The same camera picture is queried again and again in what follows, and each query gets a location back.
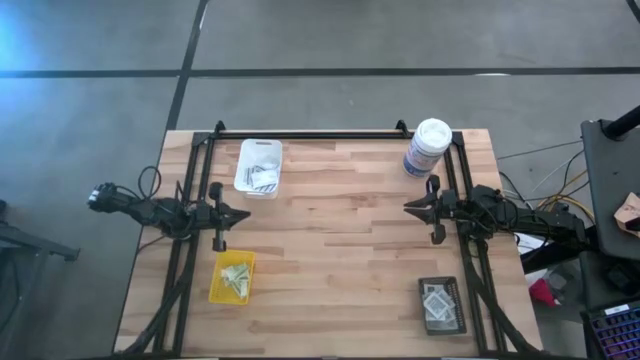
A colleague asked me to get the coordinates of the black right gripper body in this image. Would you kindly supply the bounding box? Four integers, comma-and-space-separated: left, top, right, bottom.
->
424, 174, 448, 247

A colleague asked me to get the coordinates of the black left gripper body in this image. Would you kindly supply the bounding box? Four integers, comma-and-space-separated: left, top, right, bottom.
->
208, 181, 228, 253

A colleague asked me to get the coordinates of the white disinfectant wipes canister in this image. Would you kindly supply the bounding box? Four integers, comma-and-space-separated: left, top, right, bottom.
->
401, 117, 454, 179

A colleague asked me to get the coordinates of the white plastic bin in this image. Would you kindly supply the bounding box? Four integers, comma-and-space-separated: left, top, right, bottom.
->
233, 138, 284, 200

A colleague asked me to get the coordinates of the black plastic basket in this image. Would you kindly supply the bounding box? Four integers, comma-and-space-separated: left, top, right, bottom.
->
417, 275, 468, 337

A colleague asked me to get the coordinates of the yellow plastic basket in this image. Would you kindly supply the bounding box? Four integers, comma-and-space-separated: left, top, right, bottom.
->
207, 248, 257, 306

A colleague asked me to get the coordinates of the white box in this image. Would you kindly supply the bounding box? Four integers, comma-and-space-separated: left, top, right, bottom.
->
514, 232, 551, 254

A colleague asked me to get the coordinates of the red object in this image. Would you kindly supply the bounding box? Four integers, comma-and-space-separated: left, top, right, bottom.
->
528, 277, 561, 307

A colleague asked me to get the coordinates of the black equipment stand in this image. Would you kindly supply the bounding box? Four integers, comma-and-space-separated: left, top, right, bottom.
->
0, 198, 81, 360

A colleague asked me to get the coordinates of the black side table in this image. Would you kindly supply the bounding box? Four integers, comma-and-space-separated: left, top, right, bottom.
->
579, 103, 640, 262

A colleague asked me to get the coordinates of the brown cardboard piece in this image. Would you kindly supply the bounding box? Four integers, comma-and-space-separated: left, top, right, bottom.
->
612, 191, 640, 239

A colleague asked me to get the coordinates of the backlit computer keyboard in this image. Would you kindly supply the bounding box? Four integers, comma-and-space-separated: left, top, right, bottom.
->
579, 298, 640, 360

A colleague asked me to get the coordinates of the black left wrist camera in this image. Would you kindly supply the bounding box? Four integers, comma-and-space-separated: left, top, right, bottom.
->
193, 203, 214, 228

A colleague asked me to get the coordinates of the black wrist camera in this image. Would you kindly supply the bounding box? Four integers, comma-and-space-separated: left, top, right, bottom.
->
441, 192, 459, 223
193, 203, 214, 228

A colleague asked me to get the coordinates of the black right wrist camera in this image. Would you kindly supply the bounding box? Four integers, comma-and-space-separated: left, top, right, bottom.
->
441, 192, 459, 223

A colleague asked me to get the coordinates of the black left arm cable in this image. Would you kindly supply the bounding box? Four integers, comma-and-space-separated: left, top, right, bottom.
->
127, 165, 201, 211

